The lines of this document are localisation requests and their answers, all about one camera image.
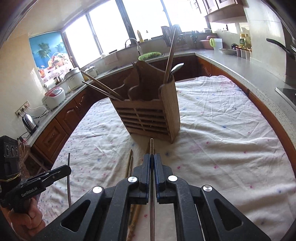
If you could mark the chrome kitchen faucet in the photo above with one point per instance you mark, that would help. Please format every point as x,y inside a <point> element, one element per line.
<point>134,42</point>

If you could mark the large white cooker pot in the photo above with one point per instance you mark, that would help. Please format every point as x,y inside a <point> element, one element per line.
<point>74,78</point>

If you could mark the green lid white pitcher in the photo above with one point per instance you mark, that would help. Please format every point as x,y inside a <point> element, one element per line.
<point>216,43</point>

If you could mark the wooden utensil holder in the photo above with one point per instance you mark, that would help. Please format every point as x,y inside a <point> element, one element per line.
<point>150,106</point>

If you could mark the electric steel kettle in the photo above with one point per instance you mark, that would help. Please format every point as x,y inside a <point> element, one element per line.
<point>29,124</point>

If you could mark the left hand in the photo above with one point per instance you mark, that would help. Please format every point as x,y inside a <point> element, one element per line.
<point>26,225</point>

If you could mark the yellow green bottle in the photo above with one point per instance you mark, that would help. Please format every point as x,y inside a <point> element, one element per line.
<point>245,41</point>

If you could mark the small white cooker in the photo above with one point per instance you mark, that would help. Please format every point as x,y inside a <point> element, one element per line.
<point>92,71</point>

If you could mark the upper wooden cabinets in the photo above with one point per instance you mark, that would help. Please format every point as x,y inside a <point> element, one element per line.
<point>225,12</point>

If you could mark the gas stove top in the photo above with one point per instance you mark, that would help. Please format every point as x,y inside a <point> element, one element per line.
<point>288,95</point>

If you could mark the dish drying rack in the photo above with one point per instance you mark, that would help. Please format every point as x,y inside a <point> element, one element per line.
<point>168,33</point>

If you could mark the black wok with handle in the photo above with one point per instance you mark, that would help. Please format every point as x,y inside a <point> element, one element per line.
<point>288,52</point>

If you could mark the floral white tablecloth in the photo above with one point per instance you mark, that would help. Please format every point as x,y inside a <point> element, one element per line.
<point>224,141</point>

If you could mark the wall power socket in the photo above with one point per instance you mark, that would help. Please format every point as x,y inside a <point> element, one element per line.
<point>22,108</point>

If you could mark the red white rice cooker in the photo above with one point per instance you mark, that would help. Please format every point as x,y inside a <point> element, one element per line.
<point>53,98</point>

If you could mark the wooden chopstick on cloth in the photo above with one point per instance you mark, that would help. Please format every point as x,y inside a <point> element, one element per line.
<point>134,213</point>
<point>129,164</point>
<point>68,184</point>

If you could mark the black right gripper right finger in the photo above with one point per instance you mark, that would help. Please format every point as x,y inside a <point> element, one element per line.
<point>201,213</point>

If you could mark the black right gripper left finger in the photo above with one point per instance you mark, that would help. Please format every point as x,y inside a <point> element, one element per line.
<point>102,213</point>

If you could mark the green dish mat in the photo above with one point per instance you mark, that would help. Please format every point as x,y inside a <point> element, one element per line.
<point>149,55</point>

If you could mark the pink plastic basin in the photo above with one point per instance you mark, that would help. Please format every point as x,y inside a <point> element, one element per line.
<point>206,43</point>

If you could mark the wooden chopstick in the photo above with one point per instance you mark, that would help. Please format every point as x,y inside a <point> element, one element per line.
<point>106,88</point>
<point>129,164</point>
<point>68,184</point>
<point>134,213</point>

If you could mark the yellow dish soap bottle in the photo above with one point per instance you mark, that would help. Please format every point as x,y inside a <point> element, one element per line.
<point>140,36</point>

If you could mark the fruit poster window blind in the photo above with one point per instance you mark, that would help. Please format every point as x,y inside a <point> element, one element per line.
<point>50,55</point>

